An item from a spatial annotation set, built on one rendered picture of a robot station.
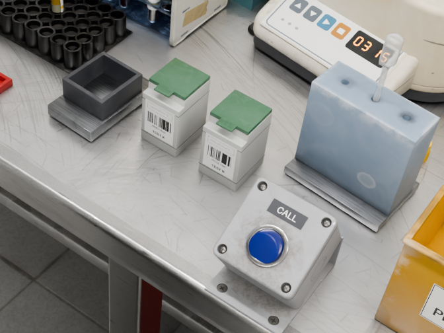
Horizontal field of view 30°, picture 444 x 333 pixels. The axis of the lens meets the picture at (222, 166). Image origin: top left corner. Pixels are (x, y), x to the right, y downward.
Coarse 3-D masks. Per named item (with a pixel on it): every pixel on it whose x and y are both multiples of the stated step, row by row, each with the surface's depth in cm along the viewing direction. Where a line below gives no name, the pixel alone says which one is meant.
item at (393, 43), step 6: (390, 36) 63; (396, 36) 63; (384, 42) 63; (390, 42) 63; (396, 42) 63; (402, 42) 63; (384, 48) 63; (390, 48) 63; (396, 48) 63; (384, 54) 64; (390, 54) 63; (396, 54) 63; (384, 60) 64; (390, 60) 64; (396, 60) 64; (384, 66) 64; (390, 66) 64
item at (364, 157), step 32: (320, 96) 68; (352, 96) 67; (384, 96) 68; (320, 128) 70; (352, 128) 68; (384, 128) 66; (416, 128) 65; (320, 160) 73; (352, 160) 70; (384, 160) 68; (416, 160) 68; (320, 192) 73; (352, 192) 72; (384, 192) 70
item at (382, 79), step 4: (384, 68) 65; (384, 72) 65; (380, 76) 66; (384, 76) 65; (380, 80) 66; (384, 80) 66; (380, 84) 66; (376, 88) 67; (380, 88) 66; (376, 92) 67; (380, 92) 67; (376, 96) 67; (372, 100) 68; (376, 100) 67
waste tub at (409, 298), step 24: (432, 216) 62; (408, 240) 57; (432, 240) 70; (408, 264) 59; (432, 264) 57; (408, 288) 60; (432, 288) 59; (384, 312) 63; (408, 312) 62; (432, 312) 60
